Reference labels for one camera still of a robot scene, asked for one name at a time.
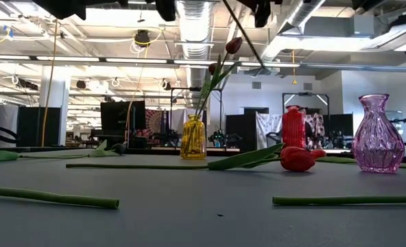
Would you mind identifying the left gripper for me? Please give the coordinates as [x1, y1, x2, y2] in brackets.
[154, 0, 176, 22]

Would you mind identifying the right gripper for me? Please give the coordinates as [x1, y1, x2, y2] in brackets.
[237, 0, 283, 28]

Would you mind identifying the bright red artificial tulip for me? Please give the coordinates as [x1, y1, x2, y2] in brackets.
[65, 142, 316, 173]

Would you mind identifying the red glass vase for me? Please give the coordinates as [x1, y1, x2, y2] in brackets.
[281, 104, 307, 149]

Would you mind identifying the yellow glass vase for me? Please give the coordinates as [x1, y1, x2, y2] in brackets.
[180, 113, 208, 161]

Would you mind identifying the purple glass vase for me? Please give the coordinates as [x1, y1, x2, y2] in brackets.
[352, 94, 405, 174]

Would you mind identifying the yellow pendant lamp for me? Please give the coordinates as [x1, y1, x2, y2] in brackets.
[291, 49, 299, 86]

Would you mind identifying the long ceiling light strip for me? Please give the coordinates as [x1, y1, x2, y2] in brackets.
[0, 53, 406, 73]

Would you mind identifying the red patterned tapestry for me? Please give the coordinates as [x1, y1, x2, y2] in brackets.
[136, 108, 169, 138]

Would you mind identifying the white patterned cloth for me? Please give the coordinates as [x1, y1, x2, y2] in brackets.
[256, 113, 283, 141]

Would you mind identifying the black monitor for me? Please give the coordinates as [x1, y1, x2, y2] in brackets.
[99, 100, 147, 132]

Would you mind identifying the plain white cloth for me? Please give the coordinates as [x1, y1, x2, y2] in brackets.
[170, 108, 204, 147]

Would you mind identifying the black partition panel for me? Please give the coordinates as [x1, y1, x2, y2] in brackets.
[226, 114, 258, 150]
[326, 113, 354, 148]
[16, 106, 62, 144]

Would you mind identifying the white building column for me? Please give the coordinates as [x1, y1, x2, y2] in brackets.
[40, 67, 70, 147]

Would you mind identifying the grey curtain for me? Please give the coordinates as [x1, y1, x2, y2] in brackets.
[0, 104, 19, 147]

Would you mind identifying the grey-blue table mat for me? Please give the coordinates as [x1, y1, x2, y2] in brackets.
[0, 150, 406, 247]

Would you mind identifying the silver ventilation duct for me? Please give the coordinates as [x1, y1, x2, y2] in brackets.
[261, 0, 327, 62]
[175, 0, 213, 110]

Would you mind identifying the black metal station frame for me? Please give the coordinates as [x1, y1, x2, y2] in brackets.
[169, 87, 224, 147]
[282, 91, 330, 116]

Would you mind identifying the orange hanging cable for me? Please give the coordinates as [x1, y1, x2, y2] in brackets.
[125, 34, 150, 141]

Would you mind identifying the yellow hanging cable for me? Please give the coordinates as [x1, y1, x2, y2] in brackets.
[40, 19, 59, 147]

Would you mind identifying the black looped cable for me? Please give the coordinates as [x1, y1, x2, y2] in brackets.
[0, 123, 19, 144]

